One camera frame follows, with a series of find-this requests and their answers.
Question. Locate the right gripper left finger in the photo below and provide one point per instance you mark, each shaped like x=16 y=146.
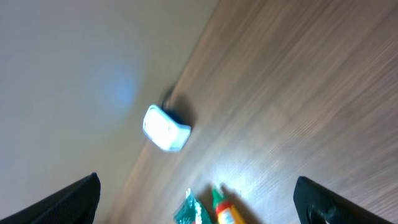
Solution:
x=76 y=203

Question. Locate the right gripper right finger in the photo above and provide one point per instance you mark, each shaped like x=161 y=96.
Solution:
x=317 y=204

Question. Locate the red sauce bottle green cap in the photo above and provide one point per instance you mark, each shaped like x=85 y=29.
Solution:
x=225 y=210

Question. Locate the large green snack bag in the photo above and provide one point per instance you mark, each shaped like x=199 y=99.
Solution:
x=192 y=211

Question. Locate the white barcode scanner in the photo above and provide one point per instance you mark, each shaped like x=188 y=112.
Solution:
x=165 y=128

